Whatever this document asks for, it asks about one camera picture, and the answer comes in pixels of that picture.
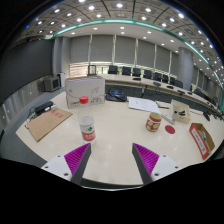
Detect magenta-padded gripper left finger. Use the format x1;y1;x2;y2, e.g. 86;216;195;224
41;142;92;186

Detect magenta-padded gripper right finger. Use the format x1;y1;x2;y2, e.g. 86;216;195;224
131;142;183;186

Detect clear red-capped water bottle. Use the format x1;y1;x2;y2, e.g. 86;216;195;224
77;95;98;145

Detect flat round red coaster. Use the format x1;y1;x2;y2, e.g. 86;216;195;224
164;124;177;135

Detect open cardboard box red side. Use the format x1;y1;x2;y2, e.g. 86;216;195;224
188;122;217;161

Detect red floral mug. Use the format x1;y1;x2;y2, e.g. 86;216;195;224
145;111;163;133

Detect brown paper envelope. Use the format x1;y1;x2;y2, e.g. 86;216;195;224
25;107;74;143

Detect white remote control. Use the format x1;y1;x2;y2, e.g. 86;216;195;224
161;112;176;125

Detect small beige open box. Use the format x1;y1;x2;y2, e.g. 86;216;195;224
170;98;192;125

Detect white paper sheets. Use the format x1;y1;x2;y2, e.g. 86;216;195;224
128;96;161;114

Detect black tabletop device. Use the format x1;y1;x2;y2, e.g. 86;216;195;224
202;110;212;122

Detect long curved conference desk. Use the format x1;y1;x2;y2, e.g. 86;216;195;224
99;73;224;118

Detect grey old monitor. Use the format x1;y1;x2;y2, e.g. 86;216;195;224
43;75;62;93

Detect white cardboard box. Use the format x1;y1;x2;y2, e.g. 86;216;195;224
65;75;107;110

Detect black bag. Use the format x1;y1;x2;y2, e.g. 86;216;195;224
105;87;128;103

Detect row of black chairs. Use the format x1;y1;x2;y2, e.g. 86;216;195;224
107;64;208;99

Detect grey round column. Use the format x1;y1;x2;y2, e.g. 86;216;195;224
177;46;195;91

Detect ceiling lights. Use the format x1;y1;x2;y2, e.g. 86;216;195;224
23;0;224;81

